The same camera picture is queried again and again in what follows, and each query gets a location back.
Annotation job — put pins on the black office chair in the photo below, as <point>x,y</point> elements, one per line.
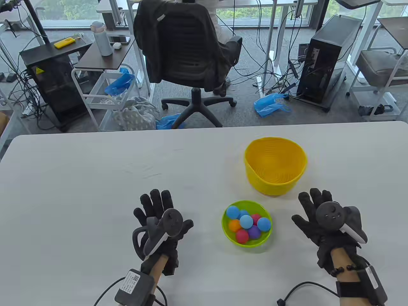
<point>197,105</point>

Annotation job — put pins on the white power strip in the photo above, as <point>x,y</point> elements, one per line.
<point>259,86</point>

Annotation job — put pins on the grey thermos bottle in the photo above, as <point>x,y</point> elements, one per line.
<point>102,41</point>

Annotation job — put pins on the black wrist sensor box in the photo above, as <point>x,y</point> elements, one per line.
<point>374,285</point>
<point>134,287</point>

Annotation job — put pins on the person's right forearm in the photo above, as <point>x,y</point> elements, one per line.
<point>342,259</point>

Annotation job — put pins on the purple ping pong ball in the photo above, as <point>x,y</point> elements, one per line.
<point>254,232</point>

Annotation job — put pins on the yellow fabric basket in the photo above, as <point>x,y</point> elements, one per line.
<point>274,188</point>

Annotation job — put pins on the black equipment cabinet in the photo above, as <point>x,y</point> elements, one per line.
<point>60,86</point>

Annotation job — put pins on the person's right hand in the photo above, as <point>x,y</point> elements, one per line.
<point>307,210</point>

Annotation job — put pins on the black smartphone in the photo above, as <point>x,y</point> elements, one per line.
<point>119,39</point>

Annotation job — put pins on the yellow phone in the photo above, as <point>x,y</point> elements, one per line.
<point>64,42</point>

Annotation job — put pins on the orange ping pong ball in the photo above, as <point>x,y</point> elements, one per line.
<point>234,225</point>

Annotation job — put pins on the blue plastic bag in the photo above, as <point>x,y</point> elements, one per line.
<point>267,106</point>
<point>165,121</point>
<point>119,83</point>

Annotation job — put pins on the green plastic bowl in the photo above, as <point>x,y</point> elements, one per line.
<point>255,243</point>

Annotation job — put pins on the light blue ping pong ball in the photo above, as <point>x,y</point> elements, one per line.
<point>246,221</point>

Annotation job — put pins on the grey patterned cloth bag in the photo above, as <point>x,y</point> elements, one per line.
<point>137,116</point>

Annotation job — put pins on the white trolley cart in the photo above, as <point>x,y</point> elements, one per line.
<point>95,101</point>

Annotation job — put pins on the black tripod pole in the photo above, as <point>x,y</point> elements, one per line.
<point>36,22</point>

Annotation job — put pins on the black white handheld controller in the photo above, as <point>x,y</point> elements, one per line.
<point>172,220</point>
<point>330,213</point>

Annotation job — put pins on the person's left hand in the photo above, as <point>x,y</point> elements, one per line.
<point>155,204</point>

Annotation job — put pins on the black computer tower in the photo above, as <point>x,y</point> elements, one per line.
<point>325,63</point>

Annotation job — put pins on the white earbuds case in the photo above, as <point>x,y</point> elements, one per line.
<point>116,46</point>

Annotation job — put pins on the dark jacket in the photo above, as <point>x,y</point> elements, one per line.
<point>148,47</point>

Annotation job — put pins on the red ping pong ball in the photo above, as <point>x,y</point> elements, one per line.
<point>242,236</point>
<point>256,217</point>

